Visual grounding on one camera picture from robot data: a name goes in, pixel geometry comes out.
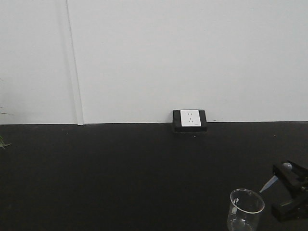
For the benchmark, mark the white wall power socket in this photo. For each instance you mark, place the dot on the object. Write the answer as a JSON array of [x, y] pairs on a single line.
[[189, 121]]

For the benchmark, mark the clear glass beaker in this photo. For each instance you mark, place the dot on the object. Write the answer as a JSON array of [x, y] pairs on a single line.
[[246, 207]]

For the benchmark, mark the clear plastic dropper pipette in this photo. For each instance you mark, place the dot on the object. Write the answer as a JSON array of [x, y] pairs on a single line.
[[273, 179]]

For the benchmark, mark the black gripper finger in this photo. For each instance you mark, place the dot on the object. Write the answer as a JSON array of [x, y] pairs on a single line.
[[294, 209], [293, 176]]

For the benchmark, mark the green plant leaves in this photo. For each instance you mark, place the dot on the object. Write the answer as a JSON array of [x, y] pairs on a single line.
[[3, 144]]

